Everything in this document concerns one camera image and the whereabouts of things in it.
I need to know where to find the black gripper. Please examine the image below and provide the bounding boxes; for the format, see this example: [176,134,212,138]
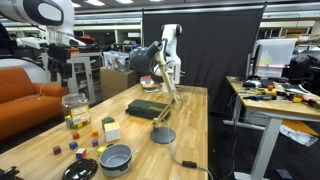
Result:
[47,44,73,88]

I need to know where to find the grey pot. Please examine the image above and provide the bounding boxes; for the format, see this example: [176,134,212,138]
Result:
[98,143,133,178]

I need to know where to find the clear jar of blocks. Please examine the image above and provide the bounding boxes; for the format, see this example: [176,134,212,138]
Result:
[60,92,92,130]

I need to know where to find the orange sofa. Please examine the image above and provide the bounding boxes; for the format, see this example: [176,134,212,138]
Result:
[0,66,69,141]

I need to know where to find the clear plastic bin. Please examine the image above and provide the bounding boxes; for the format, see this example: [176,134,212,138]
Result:
[102,50,132,73]

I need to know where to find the cardboard box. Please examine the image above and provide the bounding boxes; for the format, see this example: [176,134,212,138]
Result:
[99,67,139,101]

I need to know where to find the dark green-faced puzzle cube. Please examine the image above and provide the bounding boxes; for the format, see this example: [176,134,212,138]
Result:
[101,116,115,128]

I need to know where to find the large white Rubik's cube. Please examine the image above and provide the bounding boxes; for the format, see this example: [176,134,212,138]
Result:
[103,121,121,143]

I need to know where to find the small multicolour Rubik's cube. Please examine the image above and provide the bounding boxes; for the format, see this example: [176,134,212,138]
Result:
[75,147,87,160]

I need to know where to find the stacked dishes with red item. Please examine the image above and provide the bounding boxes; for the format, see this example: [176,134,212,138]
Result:
[139,75,161,94]

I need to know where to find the black book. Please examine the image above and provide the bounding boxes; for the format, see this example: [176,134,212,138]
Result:
[125,99,171,121]

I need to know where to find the black curtain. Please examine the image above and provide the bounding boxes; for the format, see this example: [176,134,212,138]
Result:
[141,3,268,116]

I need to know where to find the black monitor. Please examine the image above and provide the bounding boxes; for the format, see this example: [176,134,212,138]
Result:
[245,43,264,81]

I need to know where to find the white box under desk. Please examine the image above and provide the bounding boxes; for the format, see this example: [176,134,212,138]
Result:
[244,108,272,127]

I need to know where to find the black hand tool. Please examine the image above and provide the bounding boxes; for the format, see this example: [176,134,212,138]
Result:
[242,94,278,102]

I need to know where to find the red and yellow toy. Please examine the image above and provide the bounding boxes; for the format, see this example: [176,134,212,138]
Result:
[264,85,278,97]

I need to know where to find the translucent white storage box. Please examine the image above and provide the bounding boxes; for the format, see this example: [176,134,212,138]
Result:
[255,38,298,79]

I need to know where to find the wooden desk white legs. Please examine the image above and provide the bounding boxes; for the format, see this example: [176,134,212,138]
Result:
[222,75,320,180]

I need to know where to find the colourful small cube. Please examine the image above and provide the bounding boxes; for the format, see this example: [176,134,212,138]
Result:
[292,94,304,104]

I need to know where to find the orange board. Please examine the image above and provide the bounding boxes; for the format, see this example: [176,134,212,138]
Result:
[281,118,319,137]

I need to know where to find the white crumpled bag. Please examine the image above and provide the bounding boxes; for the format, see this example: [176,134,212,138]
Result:
[279,124,319,148]

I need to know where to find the black equipment pile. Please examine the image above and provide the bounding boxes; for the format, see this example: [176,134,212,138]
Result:
[286,54,320,96]

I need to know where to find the black floor plate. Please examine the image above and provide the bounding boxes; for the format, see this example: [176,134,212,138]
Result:
[275,168,295,180]

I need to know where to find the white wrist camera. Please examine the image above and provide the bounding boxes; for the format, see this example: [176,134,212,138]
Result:
[61,33,87,48]

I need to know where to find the lamp cable with switch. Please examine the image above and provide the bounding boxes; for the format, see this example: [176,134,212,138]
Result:
[162,118,214,180]

